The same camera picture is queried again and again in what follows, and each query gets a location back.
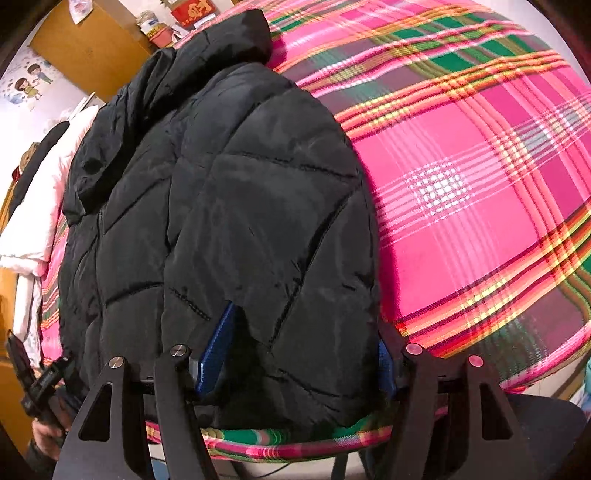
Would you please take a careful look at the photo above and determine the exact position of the white pink puffer coat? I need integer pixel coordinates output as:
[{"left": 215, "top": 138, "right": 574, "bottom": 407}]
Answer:
[{"left": 1, "top": 106, "right": 99, "bottom": 363}]

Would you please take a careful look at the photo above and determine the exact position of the red gift box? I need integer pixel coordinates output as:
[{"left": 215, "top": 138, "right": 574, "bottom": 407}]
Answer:
[{"left": 164, "top": 0, "right": 216, "bottom": 27}]

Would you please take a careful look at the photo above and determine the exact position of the black fur coat collar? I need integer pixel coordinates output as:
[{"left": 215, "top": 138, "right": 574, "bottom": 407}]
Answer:
[{"left": 9, "top": 121, "right": 69, "bottom": 216}]

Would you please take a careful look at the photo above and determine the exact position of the person's left hand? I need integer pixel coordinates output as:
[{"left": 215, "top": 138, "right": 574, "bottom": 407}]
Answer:
[{"left": 32, "top": 408, "right": 72, "bottom": 461}]

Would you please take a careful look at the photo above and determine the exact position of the wooden wardrobe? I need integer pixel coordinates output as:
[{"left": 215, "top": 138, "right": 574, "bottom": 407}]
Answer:
[{"left": 31, "top": 0, "right": 156, "bottom": 102}]

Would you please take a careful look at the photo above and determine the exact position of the cartoon couple wall sticker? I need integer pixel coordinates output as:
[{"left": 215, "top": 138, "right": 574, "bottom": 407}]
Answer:
[{"left": 1, "top": 47, "right": 63, "bottom": 111}]

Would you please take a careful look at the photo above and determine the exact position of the pink plaid bed sheet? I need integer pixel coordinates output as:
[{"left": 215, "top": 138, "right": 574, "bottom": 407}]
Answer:
[{"left": 40, "top": 0, "right": 591, "bottom": 464}]

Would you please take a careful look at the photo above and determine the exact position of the pink storage basket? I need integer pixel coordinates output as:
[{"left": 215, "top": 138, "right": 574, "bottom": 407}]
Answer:
[{"left": 147, "top": 24, "right": 176, "bottom": 48}]

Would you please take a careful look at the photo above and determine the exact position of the white plastic bag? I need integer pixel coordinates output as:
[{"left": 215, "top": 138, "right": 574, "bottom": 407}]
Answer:
[{"left": 68, "top": 0, "right": 93, "bottom": 25}]

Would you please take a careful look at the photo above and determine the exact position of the black puffer jacket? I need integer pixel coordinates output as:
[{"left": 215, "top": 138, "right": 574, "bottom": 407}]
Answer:
[{"left": 58, "top": 9, "right": 381, "bottom": 432}]

